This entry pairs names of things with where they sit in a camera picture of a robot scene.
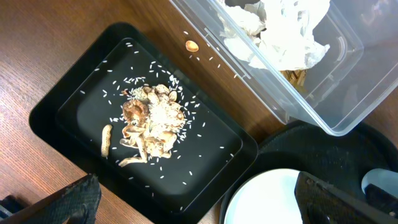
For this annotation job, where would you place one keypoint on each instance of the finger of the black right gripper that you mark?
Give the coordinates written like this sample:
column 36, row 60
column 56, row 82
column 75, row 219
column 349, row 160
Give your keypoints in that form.
column 381, row 200

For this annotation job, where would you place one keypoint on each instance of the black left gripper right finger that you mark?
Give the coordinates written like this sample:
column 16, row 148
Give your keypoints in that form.
column 320, row 202

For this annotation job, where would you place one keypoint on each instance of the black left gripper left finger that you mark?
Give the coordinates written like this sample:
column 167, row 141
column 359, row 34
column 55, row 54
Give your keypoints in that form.
column 75, row 203

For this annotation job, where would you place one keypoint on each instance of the blue cup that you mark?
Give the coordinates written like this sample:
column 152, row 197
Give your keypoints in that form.
column 383, row 179

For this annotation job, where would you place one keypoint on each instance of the grey plate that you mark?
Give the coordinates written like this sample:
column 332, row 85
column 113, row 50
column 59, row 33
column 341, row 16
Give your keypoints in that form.
column 267, row 198

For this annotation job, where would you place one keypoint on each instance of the rice and food scraps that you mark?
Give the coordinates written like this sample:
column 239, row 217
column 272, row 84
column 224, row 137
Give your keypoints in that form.
column 147, row 123

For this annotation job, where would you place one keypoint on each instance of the white napkin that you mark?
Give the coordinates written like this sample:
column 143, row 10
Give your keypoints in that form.
column 283, row 30

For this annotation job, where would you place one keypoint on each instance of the black round tray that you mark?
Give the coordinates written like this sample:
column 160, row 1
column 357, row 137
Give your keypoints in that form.
column 341, row 161

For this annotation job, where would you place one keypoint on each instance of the black rectangular tray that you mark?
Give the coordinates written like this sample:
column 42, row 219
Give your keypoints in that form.
column 54, row 120

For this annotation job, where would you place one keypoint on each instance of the clear plastic bin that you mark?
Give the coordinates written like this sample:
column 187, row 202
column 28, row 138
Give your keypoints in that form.
column 357, row 73

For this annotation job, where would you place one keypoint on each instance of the food crumb on table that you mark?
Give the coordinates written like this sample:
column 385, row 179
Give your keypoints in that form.
column 191, row 46

